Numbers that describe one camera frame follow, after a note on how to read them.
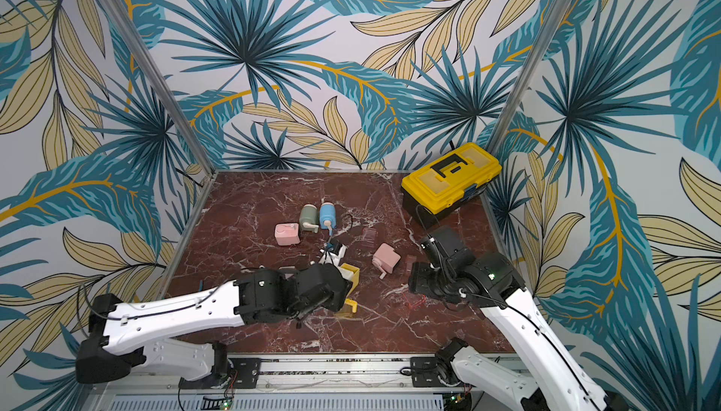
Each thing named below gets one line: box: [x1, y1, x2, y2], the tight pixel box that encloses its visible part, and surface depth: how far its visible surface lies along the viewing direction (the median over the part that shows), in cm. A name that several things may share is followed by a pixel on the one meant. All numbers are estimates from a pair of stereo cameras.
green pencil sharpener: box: [299, 203, 320, 234], surface depth 100 cm
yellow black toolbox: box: [400, 142, 503, 229], surface depth 98 cm
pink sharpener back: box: [274, 222, 301, 246], surface depth 97 cm
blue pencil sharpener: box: [319, 201, 338, 236], surface depth 100 cm
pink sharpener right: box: [371, 243, 401, 280], surface depth 92 cm
